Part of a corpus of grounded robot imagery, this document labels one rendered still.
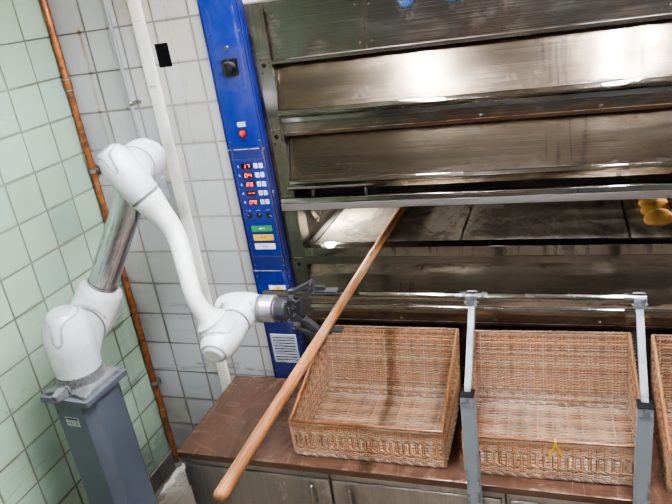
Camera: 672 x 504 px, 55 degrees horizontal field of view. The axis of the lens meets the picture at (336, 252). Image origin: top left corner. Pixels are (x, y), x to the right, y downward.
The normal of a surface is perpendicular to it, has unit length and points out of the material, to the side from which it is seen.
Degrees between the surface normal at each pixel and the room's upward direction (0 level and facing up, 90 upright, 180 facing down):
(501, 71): 70
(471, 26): 90
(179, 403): 90
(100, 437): 90
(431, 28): 90
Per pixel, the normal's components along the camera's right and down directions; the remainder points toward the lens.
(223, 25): -0.30, 0.40
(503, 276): -0.33, 0.06
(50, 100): 0.94, -0.01
